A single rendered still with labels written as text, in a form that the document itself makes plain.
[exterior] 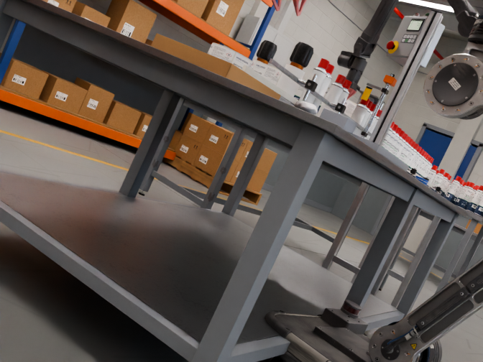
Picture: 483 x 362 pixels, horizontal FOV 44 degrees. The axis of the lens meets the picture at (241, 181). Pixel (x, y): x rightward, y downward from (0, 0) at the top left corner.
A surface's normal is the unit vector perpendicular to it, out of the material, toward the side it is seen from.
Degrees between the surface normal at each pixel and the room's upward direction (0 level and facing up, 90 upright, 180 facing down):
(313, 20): 90
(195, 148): 90
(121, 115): 90
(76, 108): 90
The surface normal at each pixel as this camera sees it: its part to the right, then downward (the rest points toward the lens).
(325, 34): 0.67, 0.37
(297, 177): -0.46, -0.14
